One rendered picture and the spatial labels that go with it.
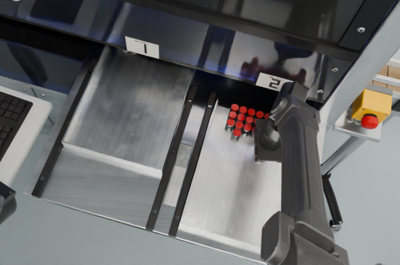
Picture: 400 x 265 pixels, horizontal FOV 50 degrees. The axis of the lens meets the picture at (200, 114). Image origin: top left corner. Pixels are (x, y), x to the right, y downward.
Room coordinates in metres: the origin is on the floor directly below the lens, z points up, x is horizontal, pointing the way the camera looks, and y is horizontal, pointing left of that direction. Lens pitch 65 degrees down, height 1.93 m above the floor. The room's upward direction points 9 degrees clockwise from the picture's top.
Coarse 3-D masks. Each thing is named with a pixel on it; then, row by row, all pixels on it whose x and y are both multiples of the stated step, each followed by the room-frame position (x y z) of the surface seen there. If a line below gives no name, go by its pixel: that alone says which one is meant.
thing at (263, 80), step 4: (260, 76) 0.55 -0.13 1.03; (264, 76) 0.55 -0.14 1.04; (268, 76) 0.55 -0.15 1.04; (272, 76) 0.55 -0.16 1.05; (260, 80) 0.55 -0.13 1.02; (264, 80) 0.55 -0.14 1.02; (268, 80) 0.55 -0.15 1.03; (272, 80) 0.55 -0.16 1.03; (280, 80) 0.55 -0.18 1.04; (284, 80) 0.55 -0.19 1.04; (288, 80) 0.55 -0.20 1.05; (256, 84) 0.55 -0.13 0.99; (260, 84) 0.55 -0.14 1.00; (264, 84) 0.55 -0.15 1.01; (268, 84) 0.55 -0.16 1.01; (272, 84) 0.55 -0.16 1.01; (280, 84) 0.55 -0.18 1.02; (268, 88) 0.55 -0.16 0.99; (272, 88) 0.55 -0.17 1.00; (280, 88) 0.55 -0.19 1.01
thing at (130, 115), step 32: (96, 64) 0.58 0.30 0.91; (128, 64) 0.62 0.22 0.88; (160, 64) 0.63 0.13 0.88; (96, 96) 0.50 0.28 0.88; (128, 96) 0.52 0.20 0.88; (160, 96) 0.53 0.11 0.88; (96, 128) 0.41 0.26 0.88; (128, 128) 0.43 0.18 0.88; (160, 128) 0.44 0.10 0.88; (128, 160) 0.33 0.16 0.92; (160, 160) 0.35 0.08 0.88
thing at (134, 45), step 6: (126, 42) 0.59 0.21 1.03; (132, 42) 0.59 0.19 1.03; (138, 42) 0.59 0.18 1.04; (144, 42) 0.59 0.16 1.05; (132, 48) 0.59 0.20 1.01; (138, 48) 0.59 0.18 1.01; (150, 48) 0.59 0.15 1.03; (156, 48) 0.58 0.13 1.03; (144, 54) 0.59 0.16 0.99; (150, 54) 0.59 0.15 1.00; (156, 54) 0.58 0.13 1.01
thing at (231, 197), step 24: (216, 120) 0.49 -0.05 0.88; (216, 144) 0.42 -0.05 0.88; (240, 144) 0.43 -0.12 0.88; (216, 168) 0.36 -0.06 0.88; (240, 168) 0.37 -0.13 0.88; (264, 168) 0.38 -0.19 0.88; (192, 192) 0.28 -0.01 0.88; (216, 192) 0.29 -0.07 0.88; (240, 192) 0.30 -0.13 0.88; (264, 192) 0.31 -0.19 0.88; (192, 216) 0.23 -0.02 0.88; (216, 216) 0.23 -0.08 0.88; (240, 216) 0.24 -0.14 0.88; (264, 216) 0.25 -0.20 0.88; (240, 240) 0.18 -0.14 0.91
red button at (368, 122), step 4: (364, 116) 0.51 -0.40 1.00; (368, 116) 0.50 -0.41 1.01; (372, 116) 0.50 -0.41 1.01; (364, 120) 0.49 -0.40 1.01; (368, 120) 0.49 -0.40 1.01; (372, 120) 0.49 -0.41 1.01; (376, 120) 0.50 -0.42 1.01; (364, 124) 0.49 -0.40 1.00; (368, 124) 0.49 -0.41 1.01; (372, 124) 0.49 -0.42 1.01; (376, 124) 0.49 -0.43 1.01; (368, 128) 0.48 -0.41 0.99; (372, 128) 0.48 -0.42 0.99
